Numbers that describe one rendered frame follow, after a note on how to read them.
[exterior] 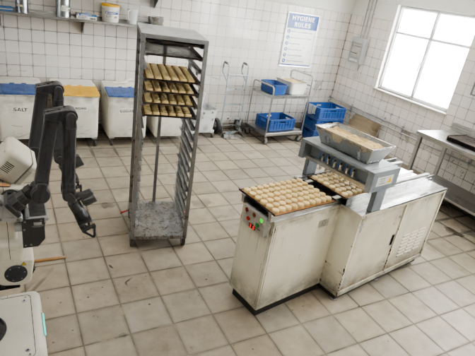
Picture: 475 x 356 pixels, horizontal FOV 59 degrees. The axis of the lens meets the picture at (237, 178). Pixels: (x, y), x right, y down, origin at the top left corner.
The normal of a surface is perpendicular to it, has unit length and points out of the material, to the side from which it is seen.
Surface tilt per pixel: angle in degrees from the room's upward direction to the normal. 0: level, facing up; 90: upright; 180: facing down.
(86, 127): 95
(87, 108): 92
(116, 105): 91
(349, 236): 90
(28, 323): 0
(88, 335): 0
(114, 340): 0
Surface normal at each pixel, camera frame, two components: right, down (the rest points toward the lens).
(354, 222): -0.79, 0.14
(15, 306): 0.15, -0.90
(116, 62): 0.45, 0.43
